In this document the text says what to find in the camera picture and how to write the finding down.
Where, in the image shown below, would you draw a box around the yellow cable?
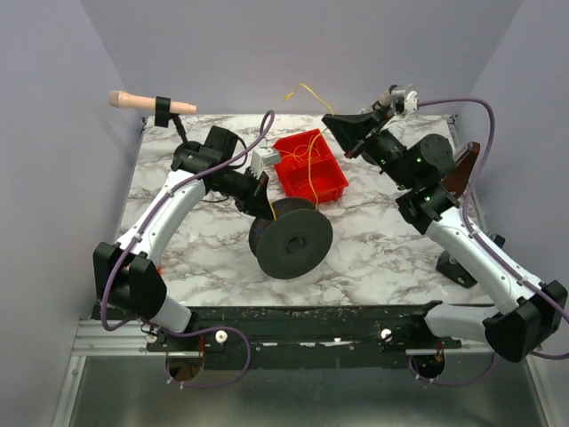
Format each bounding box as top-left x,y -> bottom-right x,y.
268,83 -> 335,222

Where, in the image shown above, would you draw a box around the grey cable spool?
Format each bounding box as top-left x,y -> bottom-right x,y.
248,197 -> 333,279

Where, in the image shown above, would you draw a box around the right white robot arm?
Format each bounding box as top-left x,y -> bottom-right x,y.
322,108 -> 568,362

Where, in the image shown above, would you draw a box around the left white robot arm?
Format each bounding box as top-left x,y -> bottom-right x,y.
93,126 -> 280,334

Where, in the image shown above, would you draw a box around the silver microphone on stand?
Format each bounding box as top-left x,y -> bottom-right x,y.
360,85 -> 397,165

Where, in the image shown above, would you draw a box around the red plastic bin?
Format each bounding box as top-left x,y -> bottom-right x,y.
274,129 -> 349,205

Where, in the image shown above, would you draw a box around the brown wooden metronome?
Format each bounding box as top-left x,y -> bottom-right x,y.
442,141 -> 481,197

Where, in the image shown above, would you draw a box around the beige microphone on stand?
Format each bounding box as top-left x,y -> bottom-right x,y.
108,91 -> 197,143

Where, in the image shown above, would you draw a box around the black metronome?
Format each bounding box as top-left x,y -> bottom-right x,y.
436,233 -> 507,290

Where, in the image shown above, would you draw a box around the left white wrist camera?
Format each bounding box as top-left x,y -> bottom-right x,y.
249,146 -> 281,179

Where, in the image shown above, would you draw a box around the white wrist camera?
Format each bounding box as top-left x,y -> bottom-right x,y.
389,85 -> 418,116
249,146 -> 281,179

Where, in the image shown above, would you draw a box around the yellow wires in bin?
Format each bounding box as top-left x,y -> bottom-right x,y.
277,135 -> 324,168

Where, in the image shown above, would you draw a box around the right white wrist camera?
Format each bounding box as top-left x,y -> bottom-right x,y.
389,85 -> 418,116

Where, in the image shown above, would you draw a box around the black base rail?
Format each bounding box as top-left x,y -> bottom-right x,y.
147,303 -> 461,370

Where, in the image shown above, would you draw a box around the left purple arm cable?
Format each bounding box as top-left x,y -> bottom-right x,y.
100,109 -> 276,389

